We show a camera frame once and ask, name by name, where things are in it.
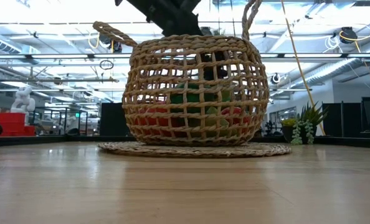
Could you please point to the artificial green succulent plant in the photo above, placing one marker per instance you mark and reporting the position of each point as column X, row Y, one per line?
column 306, row 121

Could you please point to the green pear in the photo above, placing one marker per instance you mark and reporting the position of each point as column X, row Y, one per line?
column 211, row 121

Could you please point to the small black ceiling reel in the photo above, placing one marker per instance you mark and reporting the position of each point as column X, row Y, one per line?
column 275, row 78

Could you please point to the round woven placemat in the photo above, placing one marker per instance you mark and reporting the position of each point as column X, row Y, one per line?
column 191, row 152

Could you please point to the small black ceiling device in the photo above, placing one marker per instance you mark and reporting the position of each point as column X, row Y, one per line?
column 207, row 31

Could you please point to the red storage bins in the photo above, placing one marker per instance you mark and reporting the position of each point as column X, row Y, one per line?
column 13, row 123

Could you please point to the black cabinet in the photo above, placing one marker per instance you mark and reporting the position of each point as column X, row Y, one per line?
column 113, row 119

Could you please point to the red apple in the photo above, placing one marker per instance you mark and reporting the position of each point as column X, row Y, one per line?
column 155, row 119

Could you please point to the black grape bunch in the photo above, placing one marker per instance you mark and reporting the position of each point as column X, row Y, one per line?
column 214, row 73

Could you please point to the black office partition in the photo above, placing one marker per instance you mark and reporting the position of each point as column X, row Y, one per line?
column 350, row 119

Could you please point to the large green lime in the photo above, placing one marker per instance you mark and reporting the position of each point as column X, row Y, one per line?
column 191, row 97

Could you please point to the white robot figure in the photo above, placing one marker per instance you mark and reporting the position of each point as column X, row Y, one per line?
column 23, row 99

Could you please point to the long ceiling light rail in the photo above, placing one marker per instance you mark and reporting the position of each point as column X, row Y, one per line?
column 17, row 54

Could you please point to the red tomato with green calyx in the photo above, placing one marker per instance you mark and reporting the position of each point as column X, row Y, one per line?
column 236, row 118

